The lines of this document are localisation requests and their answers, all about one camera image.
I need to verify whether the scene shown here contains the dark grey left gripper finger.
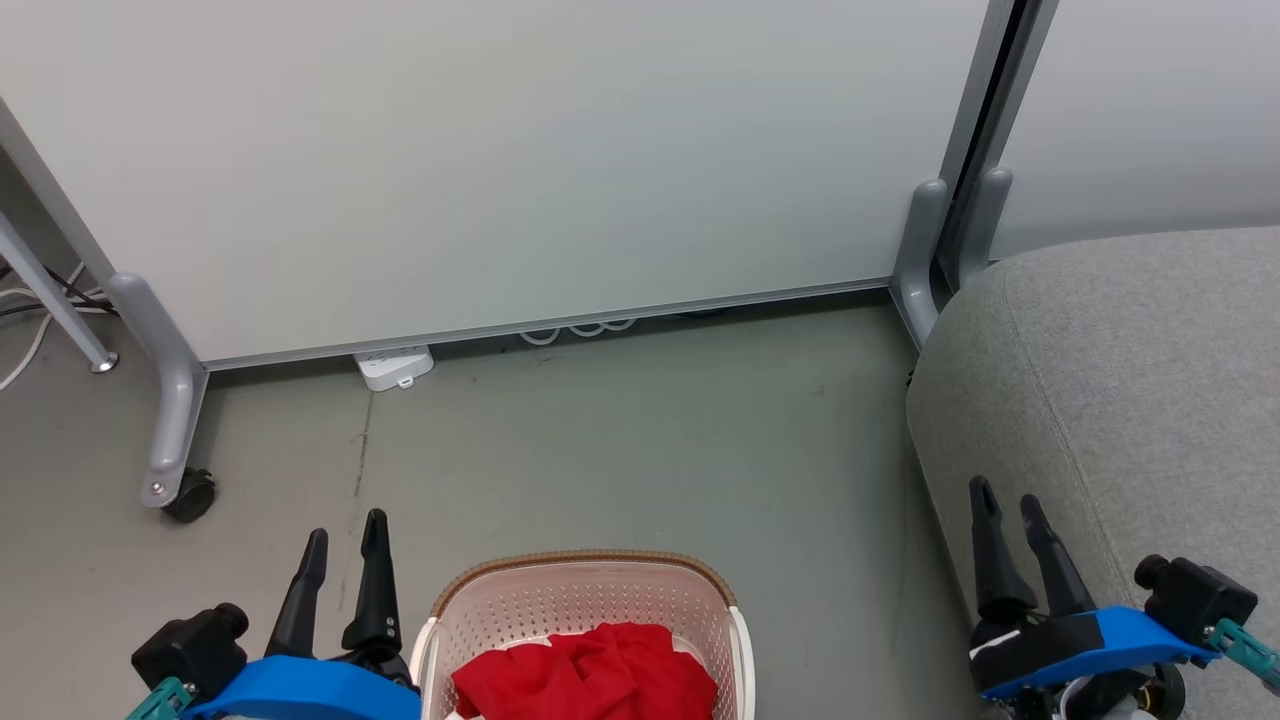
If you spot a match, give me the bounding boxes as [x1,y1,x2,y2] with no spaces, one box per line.
[265,528,329,661]
[342,508,403,651]

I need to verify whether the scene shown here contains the teal right camera connector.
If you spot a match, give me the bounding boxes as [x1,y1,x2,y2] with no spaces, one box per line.
[1205,618,1280,696]

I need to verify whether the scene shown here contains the blue left camera mount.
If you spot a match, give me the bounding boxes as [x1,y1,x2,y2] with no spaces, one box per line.
[185,655,423,720]

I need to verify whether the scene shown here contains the white perforated laundry basket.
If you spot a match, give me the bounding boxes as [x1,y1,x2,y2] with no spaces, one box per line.
[410,548,756,720]

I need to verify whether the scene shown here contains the grey fabric sofa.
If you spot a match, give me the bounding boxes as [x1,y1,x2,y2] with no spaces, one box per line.
[905,225,1280,720]

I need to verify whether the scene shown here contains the teal left camera connector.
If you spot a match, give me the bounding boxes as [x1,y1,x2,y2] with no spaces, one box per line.
[125,677,196,720]

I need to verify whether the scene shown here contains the wide white partition panel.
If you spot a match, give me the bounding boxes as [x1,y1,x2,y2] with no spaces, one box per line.
[0,0,1016,373]

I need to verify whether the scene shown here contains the black caster wheel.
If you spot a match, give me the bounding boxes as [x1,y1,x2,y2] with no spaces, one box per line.
[160,467,218,524]

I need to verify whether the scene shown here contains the narrow white partition panel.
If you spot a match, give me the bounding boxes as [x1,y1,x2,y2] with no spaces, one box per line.
[985,0,1280,263]

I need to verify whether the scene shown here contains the red white-striped jersey garment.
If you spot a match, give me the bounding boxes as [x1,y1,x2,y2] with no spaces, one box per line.
[452,622,719,720]

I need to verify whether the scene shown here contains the white power strip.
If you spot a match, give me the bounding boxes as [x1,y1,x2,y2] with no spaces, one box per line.
[353,344,436,392]

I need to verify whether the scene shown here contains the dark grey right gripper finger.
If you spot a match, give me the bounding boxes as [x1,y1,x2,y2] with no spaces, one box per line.
[968,475,1039,623]
[1018,493,1099,616]

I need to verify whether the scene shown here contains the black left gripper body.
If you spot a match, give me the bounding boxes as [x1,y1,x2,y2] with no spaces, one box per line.
[330,645,419,691]

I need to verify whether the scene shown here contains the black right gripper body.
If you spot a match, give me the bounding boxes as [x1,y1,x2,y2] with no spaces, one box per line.
[968,610,1187,720]

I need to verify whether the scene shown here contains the white floor cable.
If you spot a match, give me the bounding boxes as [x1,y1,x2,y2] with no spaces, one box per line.
[0,262,113,391]

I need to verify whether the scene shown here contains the white looped cable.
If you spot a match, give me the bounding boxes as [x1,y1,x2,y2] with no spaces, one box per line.
[518,318,638,347]

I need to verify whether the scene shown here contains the black floor cable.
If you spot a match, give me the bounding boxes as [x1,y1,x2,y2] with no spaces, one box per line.
[0,262,106,321]

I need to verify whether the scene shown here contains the grey partition foot with caster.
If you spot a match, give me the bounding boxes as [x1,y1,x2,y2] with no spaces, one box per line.
[108,272,209,509]

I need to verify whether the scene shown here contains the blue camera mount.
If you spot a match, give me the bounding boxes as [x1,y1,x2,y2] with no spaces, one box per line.
[980,605,1223,701]
[185,655,423,720]

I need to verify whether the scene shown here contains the teal camera connector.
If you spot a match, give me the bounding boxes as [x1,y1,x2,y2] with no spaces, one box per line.
[1205,618,1280,696]
[125,677,196,720]

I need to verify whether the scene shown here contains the grey metal table leg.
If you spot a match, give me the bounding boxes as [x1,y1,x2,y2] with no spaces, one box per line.
[0,210,119,374]

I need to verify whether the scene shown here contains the blue right camera mount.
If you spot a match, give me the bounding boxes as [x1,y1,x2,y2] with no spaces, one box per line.
[980,605,1223,701]

